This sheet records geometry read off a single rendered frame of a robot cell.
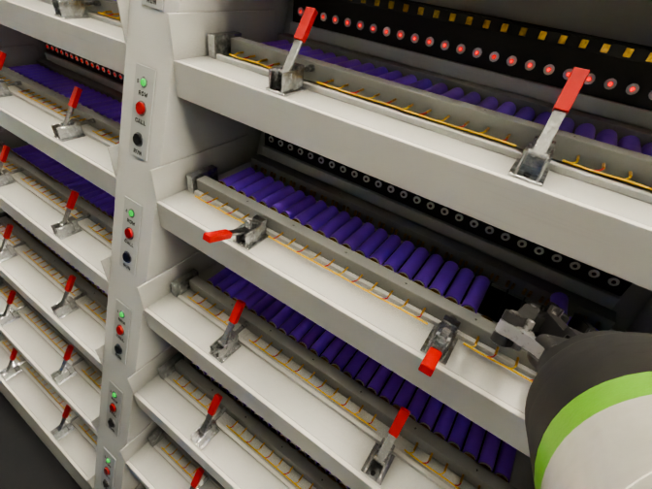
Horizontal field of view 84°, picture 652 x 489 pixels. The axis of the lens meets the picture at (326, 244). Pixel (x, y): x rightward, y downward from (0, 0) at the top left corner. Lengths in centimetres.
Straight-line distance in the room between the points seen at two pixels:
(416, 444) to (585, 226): 34
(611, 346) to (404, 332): 25
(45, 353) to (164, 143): 75
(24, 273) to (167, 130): 66
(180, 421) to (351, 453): 34
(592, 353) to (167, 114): 51
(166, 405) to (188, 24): 61
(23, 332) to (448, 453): 105
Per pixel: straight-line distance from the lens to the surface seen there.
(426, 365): 34
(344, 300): 42
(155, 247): 62
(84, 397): 106
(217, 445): 73
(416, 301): 43
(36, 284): 107
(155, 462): 94
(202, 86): 51
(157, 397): 79
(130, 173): 62
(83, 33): 71
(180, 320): 65
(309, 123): 40
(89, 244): 83
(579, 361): 19
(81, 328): 94
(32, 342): 121
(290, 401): 55
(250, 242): 48
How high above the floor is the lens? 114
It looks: 22 degrees down
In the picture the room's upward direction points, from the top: 18 degrees clockwise
